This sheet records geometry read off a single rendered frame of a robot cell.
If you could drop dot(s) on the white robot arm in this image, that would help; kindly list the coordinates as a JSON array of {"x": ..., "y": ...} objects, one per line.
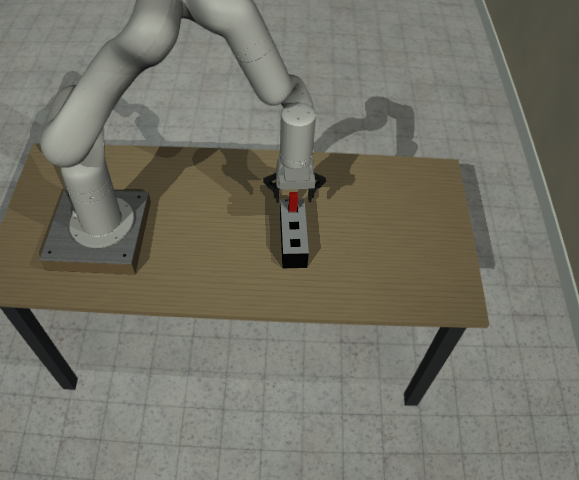
[{"x": 145, "y": 41}]

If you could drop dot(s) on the red and grey pin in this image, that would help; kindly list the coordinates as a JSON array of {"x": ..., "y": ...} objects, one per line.
[{"x": 293, "y": 201}]

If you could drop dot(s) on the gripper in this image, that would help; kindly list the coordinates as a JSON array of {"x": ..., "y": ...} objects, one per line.
[{"x": 280, "y": 170}]

